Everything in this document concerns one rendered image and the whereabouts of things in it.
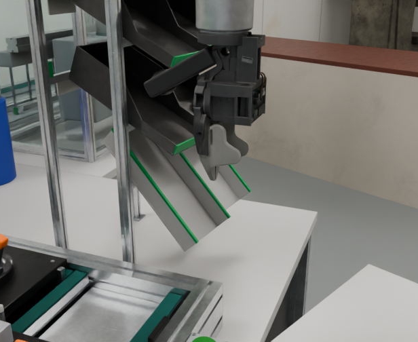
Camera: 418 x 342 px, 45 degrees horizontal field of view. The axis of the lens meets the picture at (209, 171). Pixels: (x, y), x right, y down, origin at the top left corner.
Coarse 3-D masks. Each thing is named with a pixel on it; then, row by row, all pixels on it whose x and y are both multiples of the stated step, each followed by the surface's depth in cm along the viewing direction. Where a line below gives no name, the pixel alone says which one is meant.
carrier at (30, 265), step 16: (16, 256) 102; (32, 256) 102; (48, 256) 102; (0, 272) 93; (16, 272) 97; (32, 272) 97; (48, 272) 97; (0, 288) 92; (16, 288) 92; (32, 288) 93; (16, 304) 89
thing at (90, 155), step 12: (84, 24) 169; (84, 36) 170; (84, 96) 176; (84, 108) 178; (84, 120) 179; (84, 132) 181; (12, 144) 196; (84, 144) 183; (60, 156) 189; (72, 156) 187; (84, 156) 185; (96, 156) 187
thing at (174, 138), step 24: (96, 48) 103; (72, 72) 101; (96, 72) 97; (144, 72) 107; (96, 96) 99; (144, 96) 107; (168, 96) 106; (144, 120) 100; (168, 120) 103; (192, 120) 105; (168, 144) 94; (192, 144) 98
